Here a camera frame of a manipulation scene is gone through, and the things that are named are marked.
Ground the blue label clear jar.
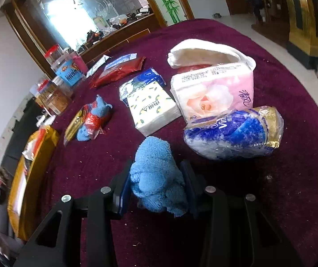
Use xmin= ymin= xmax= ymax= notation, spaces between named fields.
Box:
xmin=51 ymin=54 xmax=85 ymax=88

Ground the red plastic bag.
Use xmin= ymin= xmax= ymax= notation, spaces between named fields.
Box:
xmin=177 ymin=64 xmax=211 ymax=74

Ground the red lid clear jar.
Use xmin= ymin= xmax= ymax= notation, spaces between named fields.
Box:
xmin=44 ymin=44 xmax=64 ymax=65

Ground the maroon velvet tablecloth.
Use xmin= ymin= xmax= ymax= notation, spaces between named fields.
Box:
xmin=36 ymin=18 xmax=318 ymax=267

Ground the blue gold tissue roll pack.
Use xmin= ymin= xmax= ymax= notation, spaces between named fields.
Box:
xmin=183 ymin=105 xmax=284 ymax=160

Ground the blue knitted cloth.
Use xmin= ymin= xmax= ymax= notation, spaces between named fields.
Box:
xmin=129 ymin=136 xmax=188 ymax=217

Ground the blue white flat packet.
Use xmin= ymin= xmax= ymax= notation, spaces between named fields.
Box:
xmin=104 ymin=53 xmax=137 ymax=71

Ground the white folded towel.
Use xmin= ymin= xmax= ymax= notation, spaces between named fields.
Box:
xmin=167 ymin=39 xmax=256 ymax=70

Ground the white leaf-print tissue pack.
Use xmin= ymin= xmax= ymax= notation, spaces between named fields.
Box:
xmin=127 ymin=81 xmax=181 ymax=137

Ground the pink rose tissue pack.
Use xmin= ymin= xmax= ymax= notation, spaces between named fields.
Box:
xmin=171 ymin=63 xmax=254 ymax=123

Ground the brown snack jar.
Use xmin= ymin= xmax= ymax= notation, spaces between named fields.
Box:
xmin=37 ymin=79 xmax=71 ymax=115

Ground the blue white tissue packet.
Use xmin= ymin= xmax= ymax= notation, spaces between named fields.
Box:
xmin=118 ymin=68 xmax=166 ymax=107

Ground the blue cloth in red bag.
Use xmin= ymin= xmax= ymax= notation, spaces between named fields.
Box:
xmin=63 ymin=95 xmax=112 ymax=146

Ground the red foil pouch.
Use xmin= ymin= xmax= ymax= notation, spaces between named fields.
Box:
xmin=90 ymin=56 xmax=146 ymax=88

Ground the wooden cabinet counter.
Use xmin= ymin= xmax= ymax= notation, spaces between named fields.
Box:
xmin=80 ymin=14 xmax=167 ymax=64

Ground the gold black pillar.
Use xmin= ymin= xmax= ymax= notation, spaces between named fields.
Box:
xmin=286 ymin=0 xmax=318 ymax=69

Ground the white leaflet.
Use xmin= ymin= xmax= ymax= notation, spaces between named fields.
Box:
xmin=86 ymin=55 xmax=111 ymax=78

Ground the yellow rimmed white bin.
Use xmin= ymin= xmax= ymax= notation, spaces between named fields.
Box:
xmin=7 ymin=125 xmax=59 ymax=241

